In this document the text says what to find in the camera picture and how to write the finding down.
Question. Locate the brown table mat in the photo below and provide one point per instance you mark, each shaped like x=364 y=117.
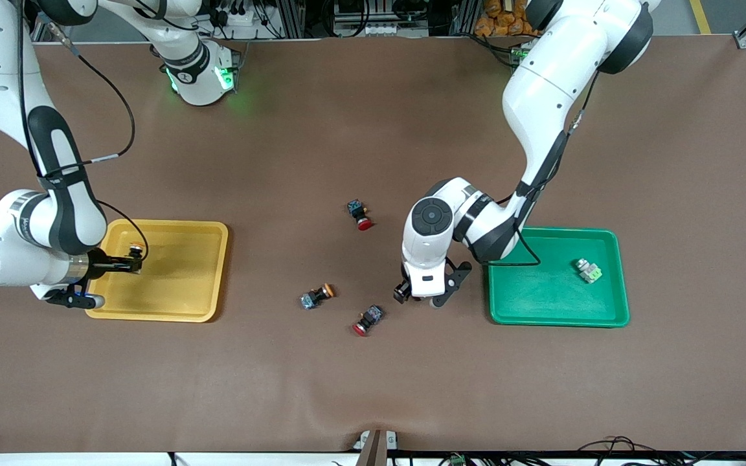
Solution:
x=321 y=116

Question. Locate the green plastic tray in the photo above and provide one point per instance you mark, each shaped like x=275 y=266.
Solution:
x=554 y=291

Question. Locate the metal table clamp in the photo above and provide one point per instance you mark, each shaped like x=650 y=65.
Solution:
x=376 y=446

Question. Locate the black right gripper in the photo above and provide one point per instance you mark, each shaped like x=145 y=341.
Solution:
x=105 y=263

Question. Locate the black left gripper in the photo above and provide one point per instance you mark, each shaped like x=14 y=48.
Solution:
x=403 y=292

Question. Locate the white green push button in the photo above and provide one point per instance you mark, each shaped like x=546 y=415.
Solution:
x=588 y=272

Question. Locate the orange bagged items pile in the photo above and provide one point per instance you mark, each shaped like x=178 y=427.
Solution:
x=499 y=19

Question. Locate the yellow plastic tray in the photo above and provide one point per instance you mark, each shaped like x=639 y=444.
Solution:
x=179 y=285

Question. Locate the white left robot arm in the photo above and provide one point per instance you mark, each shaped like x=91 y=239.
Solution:
x=541 y=84

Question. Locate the red black push button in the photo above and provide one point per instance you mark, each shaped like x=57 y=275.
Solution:
x=371 y=316
x=359 y=210

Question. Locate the yellow black push button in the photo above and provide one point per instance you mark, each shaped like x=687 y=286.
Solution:
x=311 y=299
x=135 y=248

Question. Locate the white power strip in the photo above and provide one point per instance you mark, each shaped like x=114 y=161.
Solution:
x=243 y=16

